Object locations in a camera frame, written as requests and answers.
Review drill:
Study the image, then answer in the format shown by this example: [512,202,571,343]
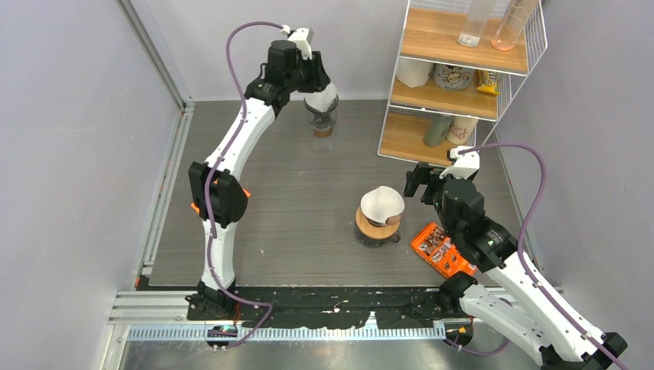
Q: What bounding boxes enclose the green grey cup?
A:
[423,114,453,147]

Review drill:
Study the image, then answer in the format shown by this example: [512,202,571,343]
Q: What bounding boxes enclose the white paper coffee filter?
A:
[359,186,405,220]

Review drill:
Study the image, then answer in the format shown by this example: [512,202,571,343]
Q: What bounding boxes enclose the pink transparent plastic dripper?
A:
[366,213,403,227]

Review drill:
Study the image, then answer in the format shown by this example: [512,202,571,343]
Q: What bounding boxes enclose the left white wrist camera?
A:
[280,25,314,60]

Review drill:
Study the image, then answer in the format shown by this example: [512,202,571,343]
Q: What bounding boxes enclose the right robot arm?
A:
[403,163,628,369]

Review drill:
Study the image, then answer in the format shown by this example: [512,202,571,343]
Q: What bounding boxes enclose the clear glass bottle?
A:
[457,0,497,48]

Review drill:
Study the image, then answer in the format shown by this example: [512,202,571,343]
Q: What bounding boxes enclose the grey cartoon tin can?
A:
[433,63,476,91]

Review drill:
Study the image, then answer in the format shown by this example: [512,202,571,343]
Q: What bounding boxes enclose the orange snack packet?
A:
[191,178,251,223]

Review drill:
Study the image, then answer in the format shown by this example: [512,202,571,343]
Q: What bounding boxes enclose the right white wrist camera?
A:
[439,146,480,180]

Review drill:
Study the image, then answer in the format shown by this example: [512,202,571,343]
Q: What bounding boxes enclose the glass carafe brown collar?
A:
[310,126,335,153]

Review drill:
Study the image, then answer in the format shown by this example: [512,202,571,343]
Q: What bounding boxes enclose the smoky grey plastic dripper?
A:
[304,96,339,131]

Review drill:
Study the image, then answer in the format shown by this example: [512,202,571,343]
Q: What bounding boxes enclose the dark glass coffee server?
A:
[353,226,401,247]

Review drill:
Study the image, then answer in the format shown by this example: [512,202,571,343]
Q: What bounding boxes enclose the white printed paper cup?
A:
[446,116,479,145]

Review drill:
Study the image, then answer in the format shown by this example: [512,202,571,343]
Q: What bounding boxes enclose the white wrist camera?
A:
[439,146,480,180]
[280,25,314,60]

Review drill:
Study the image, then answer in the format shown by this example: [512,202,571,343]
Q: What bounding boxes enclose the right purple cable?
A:
[457,143,632,370]

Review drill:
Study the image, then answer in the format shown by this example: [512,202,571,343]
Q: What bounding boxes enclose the white paper roll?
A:
[396,57,433,88]

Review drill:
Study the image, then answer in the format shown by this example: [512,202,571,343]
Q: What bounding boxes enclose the yellow snack packet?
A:
[477,69,501,96]

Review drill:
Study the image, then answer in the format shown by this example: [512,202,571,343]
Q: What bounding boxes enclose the white wire wooden shelf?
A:
[377,1,548,166]

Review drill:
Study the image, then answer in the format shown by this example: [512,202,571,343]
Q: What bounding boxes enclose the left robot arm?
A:
[187,39,339,319]

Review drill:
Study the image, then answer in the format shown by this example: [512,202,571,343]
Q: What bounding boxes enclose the orange razor box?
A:
[410,222,477,278]

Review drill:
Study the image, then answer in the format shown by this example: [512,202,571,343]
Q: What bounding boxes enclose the pink tinted glass bottle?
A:
[491,0,540,52]

